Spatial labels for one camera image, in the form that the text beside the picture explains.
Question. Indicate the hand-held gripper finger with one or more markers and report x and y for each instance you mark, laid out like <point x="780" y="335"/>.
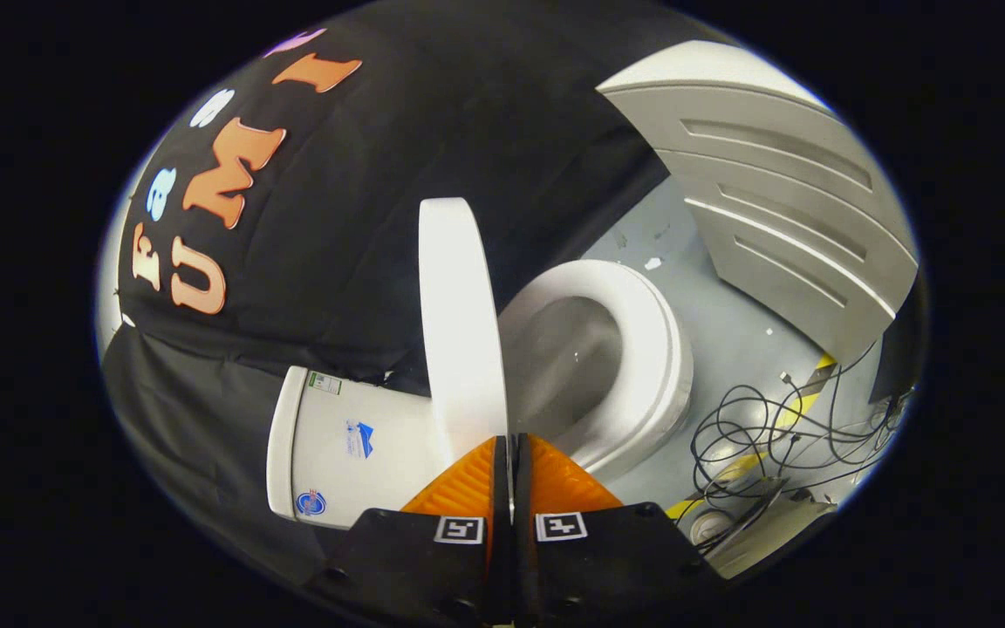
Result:
<point x="523" y="497"/>
<point x="501" y="497"/>

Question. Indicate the white toilet tank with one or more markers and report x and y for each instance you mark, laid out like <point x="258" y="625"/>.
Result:
<point x="398" y="475"/>

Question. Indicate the white toilet bowl with seat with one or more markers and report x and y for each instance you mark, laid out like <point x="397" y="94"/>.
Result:
<point x="655" y="349"/>

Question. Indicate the round white disc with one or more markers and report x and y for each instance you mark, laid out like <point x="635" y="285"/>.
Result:
<point x="712" y="527"/>

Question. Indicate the grey flat box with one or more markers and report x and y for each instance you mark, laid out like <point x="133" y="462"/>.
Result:
<point x="773" y="534"/>

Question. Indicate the black backdrop cloth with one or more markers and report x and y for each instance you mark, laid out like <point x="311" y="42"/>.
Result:
<point x="433" y="113"/>

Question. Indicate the white panelled cabinet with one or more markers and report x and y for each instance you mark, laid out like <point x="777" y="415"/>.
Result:
<point x="773" y="192"/>

